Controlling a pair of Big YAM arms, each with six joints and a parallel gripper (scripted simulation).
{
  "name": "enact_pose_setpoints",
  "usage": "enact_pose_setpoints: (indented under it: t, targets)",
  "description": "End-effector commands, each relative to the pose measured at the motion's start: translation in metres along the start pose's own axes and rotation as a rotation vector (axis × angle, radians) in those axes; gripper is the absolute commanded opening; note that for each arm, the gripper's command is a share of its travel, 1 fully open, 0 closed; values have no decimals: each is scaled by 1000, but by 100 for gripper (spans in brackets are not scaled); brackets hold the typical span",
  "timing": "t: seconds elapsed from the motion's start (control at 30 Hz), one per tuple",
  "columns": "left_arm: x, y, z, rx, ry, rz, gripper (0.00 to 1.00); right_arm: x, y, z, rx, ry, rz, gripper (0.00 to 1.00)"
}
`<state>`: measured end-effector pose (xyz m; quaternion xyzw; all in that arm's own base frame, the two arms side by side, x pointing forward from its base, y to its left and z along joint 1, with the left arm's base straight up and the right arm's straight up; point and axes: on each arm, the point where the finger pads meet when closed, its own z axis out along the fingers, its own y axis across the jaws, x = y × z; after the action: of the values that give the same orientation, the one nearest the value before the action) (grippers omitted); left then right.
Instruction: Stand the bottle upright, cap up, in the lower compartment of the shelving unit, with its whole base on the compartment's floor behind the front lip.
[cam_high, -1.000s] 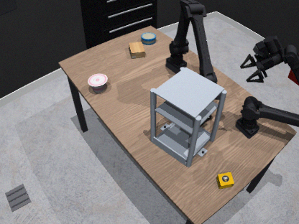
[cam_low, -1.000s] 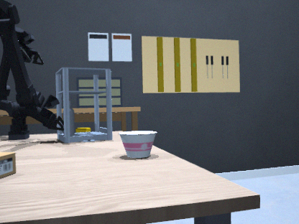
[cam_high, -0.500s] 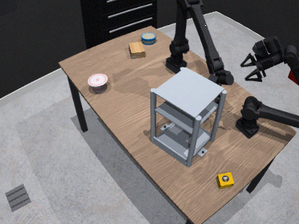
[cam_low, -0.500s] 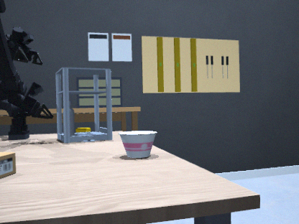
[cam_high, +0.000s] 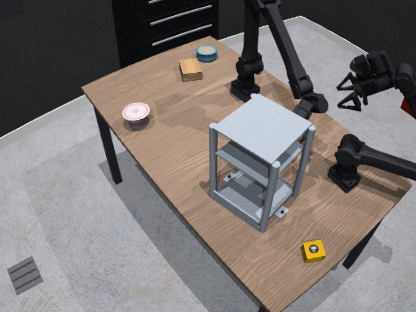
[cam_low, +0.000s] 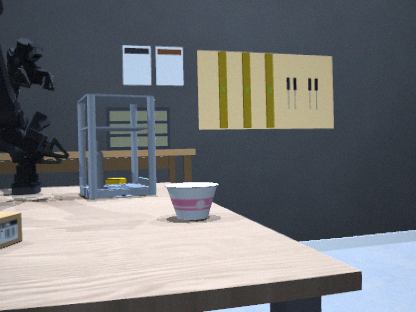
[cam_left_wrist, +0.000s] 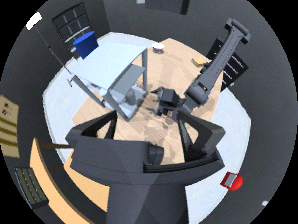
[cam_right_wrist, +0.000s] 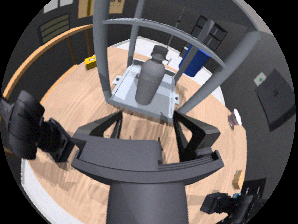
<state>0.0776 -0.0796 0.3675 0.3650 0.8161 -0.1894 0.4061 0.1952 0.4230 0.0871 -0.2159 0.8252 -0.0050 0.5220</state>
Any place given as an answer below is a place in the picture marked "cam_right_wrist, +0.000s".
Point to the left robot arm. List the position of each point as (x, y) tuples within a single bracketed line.
[(27, 122)]

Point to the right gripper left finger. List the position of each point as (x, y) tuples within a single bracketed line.
[(98, 127)]

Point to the grey bottle with dark cap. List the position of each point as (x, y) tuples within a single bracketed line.
[(151, 74)]

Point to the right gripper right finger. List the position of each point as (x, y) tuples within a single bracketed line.
[(204, 135)]

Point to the grey and pink yogurt cup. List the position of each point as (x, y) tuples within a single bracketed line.
[(234, 119)]

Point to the grey metal shelving unit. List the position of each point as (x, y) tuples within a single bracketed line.
[(162, 105)]

